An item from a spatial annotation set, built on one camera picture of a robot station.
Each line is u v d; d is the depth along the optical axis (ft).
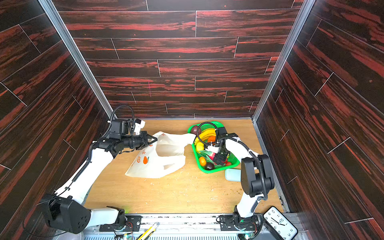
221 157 2.70
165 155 2.36
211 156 2.92
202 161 2.97
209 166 2.90
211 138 3.31
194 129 3.24
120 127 1.92
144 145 2.21
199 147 3.16
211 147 2.75
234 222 2.40
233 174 2.92
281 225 2.32
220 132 2.48
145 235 2.27
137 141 2.16
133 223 2.41
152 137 2.42
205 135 3.26
